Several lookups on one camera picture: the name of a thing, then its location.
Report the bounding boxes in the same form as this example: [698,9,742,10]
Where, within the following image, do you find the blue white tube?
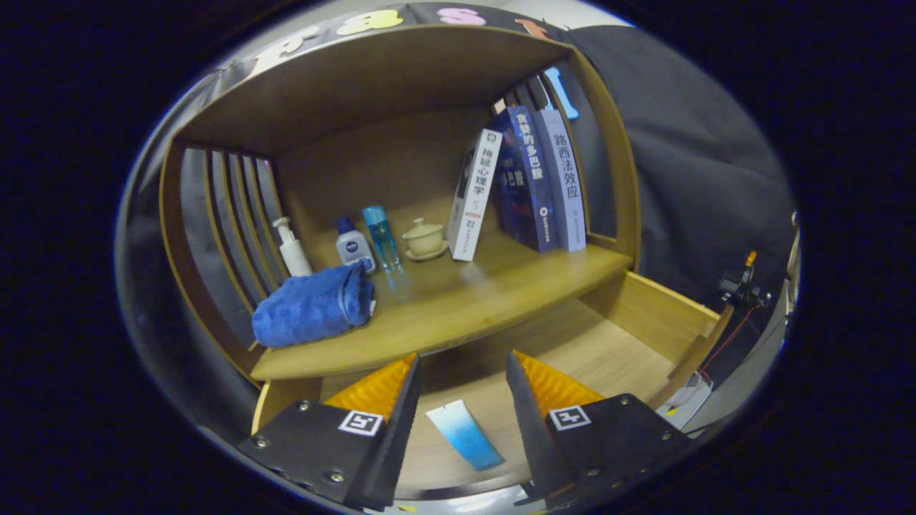
[426,401,505,471]

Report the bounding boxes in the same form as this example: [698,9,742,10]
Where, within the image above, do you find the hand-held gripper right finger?
[505,350,691,505]

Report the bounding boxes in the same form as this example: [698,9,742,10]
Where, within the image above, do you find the wooden cabinet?
[159,25,734,501]

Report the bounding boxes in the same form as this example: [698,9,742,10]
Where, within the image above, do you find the beige lidded teacup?
[401,218,449,262]

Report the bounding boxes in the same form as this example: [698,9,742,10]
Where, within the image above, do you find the white flat box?
[658,372,713,430]

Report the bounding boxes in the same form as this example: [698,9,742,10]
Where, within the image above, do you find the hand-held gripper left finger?
[238,353,423,510]

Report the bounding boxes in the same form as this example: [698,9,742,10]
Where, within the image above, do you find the clear blue bottle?
[362,206,403,273]

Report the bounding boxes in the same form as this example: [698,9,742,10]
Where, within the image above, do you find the blue folded towel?
[251,263,375,348]

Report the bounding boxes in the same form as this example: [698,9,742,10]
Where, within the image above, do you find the black device orange tip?
[718,250,772,310]

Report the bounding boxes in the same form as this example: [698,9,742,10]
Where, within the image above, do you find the white book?
[447,129,504,262]

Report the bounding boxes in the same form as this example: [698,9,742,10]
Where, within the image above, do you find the wooden countertop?
[250,229,634,381]

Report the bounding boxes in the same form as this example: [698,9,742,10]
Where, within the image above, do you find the dark blue book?
[494,106,559,253]

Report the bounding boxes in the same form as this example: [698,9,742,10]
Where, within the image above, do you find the light purple book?
[533,107,588,252]

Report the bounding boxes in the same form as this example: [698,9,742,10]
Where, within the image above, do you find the white pump bottle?
[272,217,314,278]

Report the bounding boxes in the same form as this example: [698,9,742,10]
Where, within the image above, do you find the white bottle blue cap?
[335,217,377,275]

